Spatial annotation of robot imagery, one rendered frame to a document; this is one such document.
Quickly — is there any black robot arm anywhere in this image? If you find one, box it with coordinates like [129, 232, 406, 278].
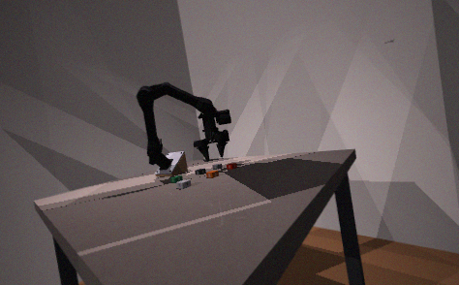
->
[137, 82, 231, 170]

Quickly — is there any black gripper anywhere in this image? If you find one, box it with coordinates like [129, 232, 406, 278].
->
[194, 126, 230, 162]

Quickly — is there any green block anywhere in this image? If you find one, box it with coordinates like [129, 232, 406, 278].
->
[170, 175, 183, 183]

